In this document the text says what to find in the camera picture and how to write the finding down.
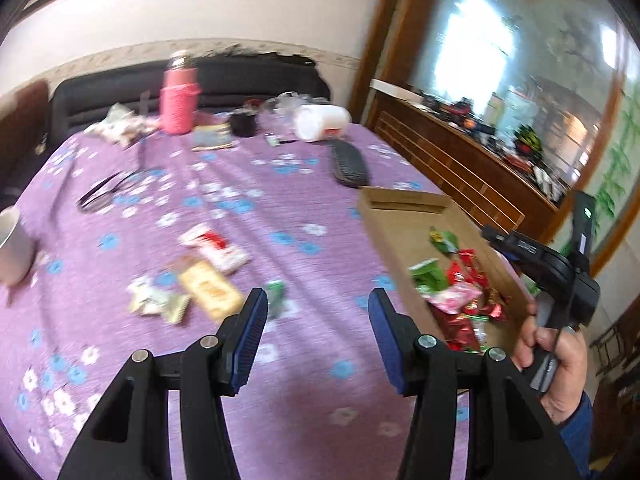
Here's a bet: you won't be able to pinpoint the small black cup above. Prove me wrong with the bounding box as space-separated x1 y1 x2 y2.
229 102 261 138

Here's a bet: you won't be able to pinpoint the person's right hand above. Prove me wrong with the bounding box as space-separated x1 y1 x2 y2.
512 292 588 426

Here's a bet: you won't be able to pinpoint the white plastic jar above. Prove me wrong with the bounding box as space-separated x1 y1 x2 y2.
292 103 352 142

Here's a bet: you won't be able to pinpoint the brown chair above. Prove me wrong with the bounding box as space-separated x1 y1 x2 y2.
0 79 51 196

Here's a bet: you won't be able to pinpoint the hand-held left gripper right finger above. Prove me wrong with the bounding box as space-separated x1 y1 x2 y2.
368 287 581 480

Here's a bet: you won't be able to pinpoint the pale green snack packet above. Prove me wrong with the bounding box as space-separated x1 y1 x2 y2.
127 275 193 326

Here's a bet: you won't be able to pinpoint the dark carved wooden chair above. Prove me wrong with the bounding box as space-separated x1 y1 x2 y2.
590 310 640 461

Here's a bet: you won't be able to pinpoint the white red snack packet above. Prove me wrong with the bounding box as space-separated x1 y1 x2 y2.
179 222 251 276

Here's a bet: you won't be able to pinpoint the wooden cabinet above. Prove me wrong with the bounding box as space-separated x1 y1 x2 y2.
367 77 561 246

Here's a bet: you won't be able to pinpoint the wooden framed glass panel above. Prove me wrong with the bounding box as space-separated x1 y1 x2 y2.
350 0 640 271

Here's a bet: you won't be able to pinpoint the white flat box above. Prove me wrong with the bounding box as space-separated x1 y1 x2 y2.
370 78 426 101

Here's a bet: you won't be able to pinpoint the white gloves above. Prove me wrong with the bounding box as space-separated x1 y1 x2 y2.
85 102 161 148

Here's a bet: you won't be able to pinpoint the yellow cake packet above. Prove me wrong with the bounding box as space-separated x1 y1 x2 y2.
172 257 246 323

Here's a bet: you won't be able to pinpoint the black bag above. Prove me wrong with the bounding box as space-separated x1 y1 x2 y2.
200 45 318 68

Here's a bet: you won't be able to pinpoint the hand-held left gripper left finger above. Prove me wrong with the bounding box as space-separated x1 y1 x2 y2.
57 287 270 480

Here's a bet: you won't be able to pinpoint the green pyramid packet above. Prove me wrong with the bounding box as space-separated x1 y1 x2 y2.
429 228 461 253

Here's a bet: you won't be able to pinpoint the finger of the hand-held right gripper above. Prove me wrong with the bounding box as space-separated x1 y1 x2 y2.
480 225 551 263

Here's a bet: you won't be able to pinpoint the pile of mixed snacks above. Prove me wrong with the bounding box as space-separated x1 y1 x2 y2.
430 247 511 356

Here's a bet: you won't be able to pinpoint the green ribbed snack packet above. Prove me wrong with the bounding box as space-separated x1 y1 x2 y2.
409 258 448 293

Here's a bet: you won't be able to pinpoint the clutter of assorted tools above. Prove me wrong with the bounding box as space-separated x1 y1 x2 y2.
420 87 571 201

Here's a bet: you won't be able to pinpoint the clear glass jar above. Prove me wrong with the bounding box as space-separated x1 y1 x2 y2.
272 91 306 121

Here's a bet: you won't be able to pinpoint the cardboard box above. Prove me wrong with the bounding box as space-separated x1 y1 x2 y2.
357 186 538 361

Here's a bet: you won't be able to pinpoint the purple floral tablecloth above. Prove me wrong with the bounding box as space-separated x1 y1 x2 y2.
0 110 551 480

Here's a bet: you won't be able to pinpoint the green candy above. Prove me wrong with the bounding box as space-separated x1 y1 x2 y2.
262 280 287 318

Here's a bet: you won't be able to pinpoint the black sofa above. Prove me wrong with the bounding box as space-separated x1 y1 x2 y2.
50 52 333 136

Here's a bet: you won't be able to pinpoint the pink knit-sleeved bottle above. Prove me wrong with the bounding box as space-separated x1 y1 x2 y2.
160 50 202 136

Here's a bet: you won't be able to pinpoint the black eyeglasses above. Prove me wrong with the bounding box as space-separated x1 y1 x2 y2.
76 140 161 211

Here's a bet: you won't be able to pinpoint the black textured glasses case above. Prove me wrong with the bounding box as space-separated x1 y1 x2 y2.
330 139 371 188

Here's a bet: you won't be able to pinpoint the white mug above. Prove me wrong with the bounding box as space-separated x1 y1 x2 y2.
0 206 38 287

